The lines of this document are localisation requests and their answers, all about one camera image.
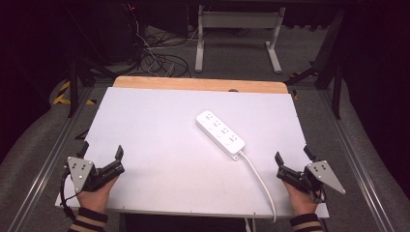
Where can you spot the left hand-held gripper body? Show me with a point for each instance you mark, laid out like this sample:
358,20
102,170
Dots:
84,174

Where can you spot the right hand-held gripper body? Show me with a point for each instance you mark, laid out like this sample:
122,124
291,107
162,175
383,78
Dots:
317,174

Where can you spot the white metal table frame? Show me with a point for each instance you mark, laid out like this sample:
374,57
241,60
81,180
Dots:
238,19

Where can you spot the person's left hand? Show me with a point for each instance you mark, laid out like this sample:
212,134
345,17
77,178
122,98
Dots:
95,200

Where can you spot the yellow black hazard tape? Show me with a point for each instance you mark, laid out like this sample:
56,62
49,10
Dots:
64,95

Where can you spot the person's right hand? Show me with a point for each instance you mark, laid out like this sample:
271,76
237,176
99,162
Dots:
301,203

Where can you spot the black computer case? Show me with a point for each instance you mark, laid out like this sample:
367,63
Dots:
124,32

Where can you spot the aluminium floor rail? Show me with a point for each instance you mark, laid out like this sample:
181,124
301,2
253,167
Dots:
354,161
48,164

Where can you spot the white board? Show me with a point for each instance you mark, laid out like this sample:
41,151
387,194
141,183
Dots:
167,151

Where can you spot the white power strip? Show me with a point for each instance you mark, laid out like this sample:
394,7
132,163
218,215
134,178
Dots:
220,133

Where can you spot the black tripod stand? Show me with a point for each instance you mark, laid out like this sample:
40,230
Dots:
75,74
332,64

